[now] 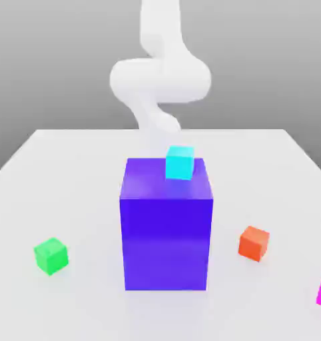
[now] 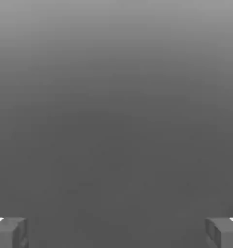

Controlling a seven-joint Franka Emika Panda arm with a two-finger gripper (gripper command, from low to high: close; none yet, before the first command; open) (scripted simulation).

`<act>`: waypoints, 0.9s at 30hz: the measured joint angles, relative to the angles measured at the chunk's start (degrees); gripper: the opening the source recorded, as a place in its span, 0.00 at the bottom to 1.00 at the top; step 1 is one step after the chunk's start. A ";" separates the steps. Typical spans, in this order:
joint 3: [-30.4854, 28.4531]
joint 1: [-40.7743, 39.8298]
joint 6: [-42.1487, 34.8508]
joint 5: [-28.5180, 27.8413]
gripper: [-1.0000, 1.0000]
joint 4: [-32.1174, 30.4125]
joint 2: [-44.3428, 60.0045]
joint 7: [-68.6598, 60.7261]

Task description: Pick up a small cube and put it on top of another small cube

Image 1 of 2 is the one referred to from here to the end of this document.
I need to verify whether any small cyan cube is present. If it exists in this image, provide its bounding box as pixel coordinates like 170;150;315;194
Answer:
164;145;195;181

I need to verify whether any small orange cube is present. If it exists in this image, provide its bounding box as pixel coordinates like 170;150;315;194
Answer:
238;225;271;263

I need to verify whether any small green cube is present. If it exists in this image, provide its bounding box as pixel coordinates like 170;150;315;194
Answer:
33;236;70;277

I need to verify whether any large purple box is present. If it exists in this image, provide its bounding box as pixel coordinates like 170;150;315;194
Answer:
119;157;214;292

